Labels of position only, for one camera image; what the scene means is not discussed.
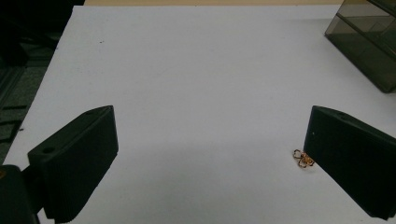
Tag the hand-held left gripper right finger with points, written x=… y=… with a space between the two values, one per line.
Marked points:
x=351 y=155

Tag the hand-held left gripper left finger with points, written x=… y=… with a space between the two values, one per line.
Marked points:
x=74 y=161

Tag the smoky transparent plastic organizer box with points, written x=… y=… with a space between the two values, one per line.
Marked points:
x=367 y=43

